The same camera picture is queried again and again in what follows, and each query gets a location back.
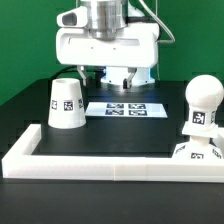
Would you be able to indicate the white lamp shade cone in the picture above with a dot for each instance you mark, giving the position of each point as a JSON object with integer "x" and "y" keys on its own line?
{"x": 66, "y": 110}

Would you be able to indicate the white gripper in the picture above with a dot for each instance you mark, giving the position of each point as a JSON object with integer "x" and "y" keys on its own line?
{"x": 134, "y": 46}

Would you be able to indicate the white sheet with tags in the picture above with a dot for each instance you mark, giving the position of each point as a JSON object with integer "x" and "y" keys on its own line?
{"x": 111, "y": 109}

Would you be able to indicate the white U-shaped fence frame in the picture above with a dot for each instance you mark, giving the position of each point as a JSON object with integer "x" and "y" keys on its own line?
{"x": 21, "y": 162}

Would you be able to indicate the white lamp base with tags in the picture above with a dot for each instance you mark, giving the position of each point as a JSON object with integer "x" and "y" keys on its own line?
{"x": 198, "y": 146}

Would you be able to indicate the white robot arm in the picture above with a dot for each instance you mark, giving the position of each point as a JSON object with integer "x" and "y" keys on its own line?
{"x": 113, "y": 35}

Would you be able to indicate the white lamp bulb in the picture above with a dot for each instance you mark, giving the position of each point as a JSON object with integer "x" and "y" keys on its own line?
{"x": 204, "y": 94}

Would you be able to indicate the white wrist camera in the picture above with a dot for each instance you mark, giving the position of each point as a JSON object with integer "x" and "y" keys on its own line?
{"x": 73, "y": 18}

